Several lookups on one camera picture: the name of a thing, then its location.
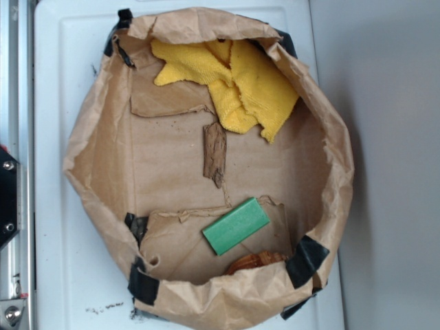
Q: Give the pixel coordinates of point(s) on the green rectangular block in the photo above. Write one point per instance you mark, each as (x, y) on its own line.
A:
(236, 226)

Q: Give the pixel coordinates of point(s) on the orange wooden object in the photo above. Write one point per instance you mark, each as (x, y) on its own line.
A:
(252, 261)

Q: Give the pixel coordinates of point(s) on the brown paper bag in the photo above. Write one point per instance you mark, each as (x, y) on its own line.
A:
(136, 159)

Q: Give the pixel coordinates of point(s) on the black metal bracket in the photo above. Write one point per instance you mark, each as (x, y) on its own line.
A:
(10, 199)

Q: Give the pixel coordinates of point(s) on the white plastic tray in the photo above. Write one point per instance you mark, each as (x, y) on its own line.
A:
(78, 284)

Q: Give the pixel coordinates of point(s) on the aluminium frame rail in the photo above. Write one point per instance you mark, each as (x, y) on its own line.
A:
(18, 283)

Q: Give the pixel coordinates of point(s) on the brown bark piece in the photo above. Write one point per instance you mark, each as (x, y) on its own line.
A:
(214, 152)

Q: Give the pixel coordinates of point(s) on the yellow microfiber cloth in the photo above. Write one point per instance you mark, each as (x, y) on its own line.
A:
(245, 86)

